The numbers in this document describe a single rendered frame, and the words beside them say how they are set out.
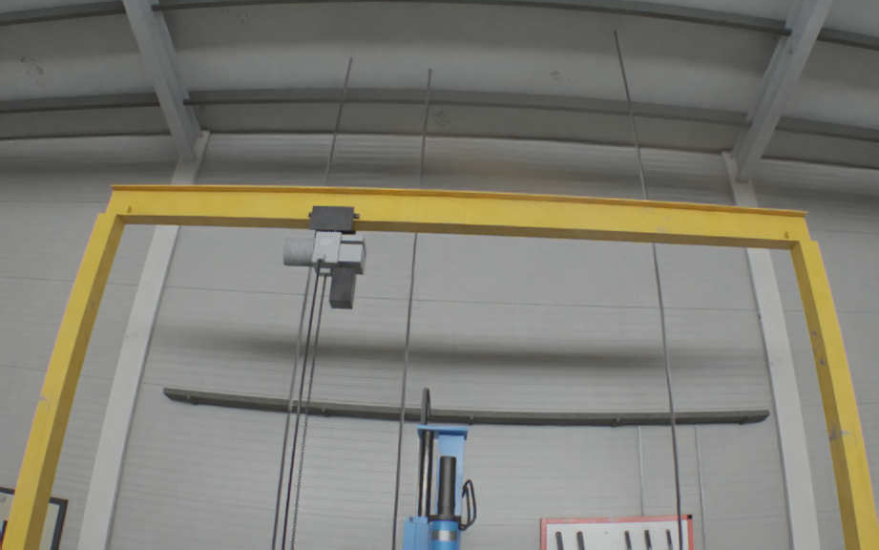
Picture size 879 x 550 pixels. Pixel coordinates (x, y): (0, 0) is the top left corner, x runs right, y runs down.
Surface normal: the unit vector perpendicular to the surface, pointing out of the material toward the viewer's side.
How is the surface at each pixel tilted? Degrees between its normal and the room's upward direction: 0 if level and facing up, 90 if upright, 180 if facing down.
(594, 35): 173
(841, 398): 90
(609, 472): 90
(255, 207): 90
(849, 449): 90
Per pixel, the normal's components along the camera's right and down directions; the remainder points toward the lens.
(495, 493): 0.01, -0.50
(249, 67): -0.04, 0.80
